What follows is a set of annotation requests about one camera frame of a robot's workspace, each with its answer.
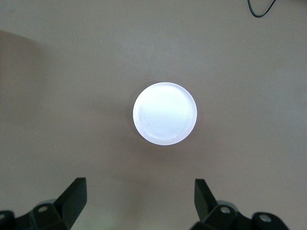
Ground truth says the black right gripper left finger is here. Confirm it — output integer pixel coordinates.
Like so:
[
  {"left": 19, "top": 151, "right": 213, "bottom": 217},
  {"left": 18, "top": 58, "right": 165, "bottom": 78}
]
[{"left": 0, "top": 177, "right": 87, "bottom": 230}]

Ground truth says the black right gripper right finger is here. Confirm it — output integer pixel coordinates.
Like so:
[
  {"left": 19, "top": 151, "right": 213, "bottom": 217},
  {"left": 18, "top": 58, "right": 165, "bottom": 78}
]
[{"left": 191, "top": 178, "right": 288, "bottom": 230}]

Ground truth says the pale pink round plate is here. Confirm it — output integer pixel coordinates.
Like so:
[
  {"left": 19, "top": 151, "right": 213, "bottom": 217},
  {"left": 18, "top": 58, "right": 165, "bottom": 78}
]
[{"left": 132, "top": 82, "right": 199, "bottom": 146}]

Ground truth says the thin black looped cable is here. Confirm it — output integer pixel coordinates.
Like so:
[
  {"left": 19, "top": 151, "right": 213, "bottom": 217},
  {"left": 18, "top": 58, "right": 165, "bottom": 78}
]
[{"left": 247, "top": 0, "right": 276, "bottom": 18}]

